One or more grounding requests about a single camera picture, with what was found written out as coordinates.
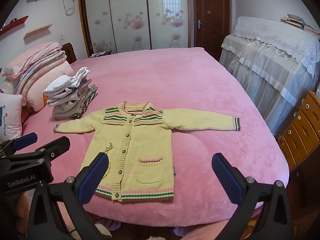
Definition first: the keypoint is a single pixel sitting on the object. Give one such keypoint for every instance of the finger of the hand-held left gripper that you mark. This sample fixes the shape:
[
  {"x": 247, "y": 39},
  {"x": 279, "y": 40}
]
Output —
[
  {"x": 25, "y": 138},
  {"x": 58, "y": 143}
]

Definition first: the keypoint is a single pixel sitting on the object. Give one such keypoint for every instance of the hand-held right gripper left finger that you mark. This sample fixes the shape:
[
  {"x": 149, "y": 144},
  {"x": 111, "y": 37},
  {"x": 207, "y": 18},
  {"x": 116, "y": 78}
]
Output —
[{"x": 92, "y": 177}]

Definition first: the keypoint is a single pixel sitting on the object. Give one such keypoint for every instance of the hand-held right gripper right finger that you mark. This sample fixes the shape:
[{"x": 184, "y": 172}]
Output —
[{"x": 227, "y": 180}]

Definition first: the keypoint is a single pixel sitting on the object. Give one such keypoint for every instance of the yellow striped knit cardigan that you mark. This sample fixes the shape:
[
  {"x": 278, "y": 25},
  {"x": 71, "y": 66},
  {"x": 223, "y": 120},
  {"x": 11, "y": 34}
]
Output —
[{"x": 147, "y": 140}]

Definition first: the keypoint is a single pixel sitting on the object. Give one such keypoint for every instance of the stack of folded clothes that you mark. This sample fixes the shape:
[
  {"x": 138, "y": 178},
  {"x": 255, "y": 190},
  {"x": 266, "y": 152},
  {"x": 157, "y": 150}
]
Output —
[{"x": 65, "y": 90}]

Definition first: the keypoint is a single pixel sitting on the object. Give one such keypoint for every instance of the white embroidered pillow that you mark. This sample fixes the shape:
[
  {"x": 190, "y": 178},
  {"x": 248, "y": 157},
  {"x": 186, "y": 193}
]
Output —
[{"x": 10, "y": 117}]

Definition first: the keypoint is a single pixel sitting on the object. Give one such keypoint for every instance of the stack of folded pink quilts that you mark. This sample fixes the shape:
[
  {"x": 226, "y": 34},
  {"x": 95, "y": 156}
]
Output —
[{"x": 37, "y": 65}]

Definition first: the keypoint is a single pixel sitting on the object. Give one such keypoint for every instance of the wooden drawer chest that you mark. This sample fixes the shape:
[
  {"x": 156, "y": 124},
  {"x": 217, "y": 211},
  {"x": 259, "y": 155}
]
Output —
[{"x": 302, "y": 130}]

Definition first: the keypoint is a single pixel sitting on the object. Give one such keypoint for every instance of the dark wooden headboard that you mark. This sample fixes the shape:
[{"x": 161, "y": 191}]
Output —
[{"x": 71, "y": 53}]

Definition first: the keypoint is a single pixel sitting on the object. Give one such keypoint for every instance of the pink bed blanket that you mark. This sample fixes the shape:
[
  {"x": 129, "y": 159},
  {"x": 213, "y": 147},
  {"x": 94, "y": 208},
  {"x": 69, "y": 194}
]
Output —
[{"x": 200, "y": 92}]

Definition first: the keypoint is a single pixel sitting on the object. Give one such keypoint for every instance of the white papers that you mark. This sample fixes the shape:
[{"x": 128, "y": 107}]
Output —
[{"x": 97, "y": 54}]

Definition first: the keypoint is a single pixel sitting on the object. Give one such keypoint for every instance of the white lace covered furniture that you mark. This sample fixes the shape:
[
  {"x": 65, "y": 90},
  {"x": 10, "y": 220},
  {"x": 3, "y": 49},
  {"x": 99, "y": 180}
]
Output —
[{"x": 270, "y": 62}]

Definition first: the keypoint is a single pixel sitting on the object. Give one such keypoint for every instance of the floral sliding door wardrobe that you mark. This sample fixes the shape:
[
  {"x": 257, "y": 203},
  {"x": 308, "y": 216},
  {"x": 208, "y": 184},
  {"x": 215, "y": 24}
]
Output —
[{"x": 130, "y": 17}]

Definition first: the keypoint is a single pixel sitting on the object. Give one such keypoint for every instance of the brown wooden door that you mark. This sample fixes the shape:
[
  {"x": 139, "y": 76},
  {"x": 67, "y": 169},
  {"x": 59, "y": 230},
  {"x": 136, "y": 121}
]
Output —
[{"x": 212, "y": 30}]

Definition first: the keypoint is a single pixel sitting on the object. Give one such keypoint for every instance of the pile of books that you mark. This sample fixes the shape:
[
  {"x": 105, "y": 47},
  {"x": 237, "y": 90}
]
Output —
[{"x": 295, "y": 21}]

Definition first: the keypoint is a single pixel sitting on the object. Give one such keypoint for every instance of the light wooden wall shelf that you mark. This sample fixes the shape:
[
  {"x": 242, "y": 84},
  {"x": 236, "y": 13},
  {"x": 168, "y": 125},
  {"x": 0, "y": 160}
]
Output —
[{"x": 37, "y": 30}]

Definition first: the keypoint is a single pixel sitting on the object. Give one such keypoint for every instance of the red wall shelf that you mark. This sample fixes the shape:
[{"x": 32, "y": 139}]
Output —
[{"x": 15, "y": 25}]

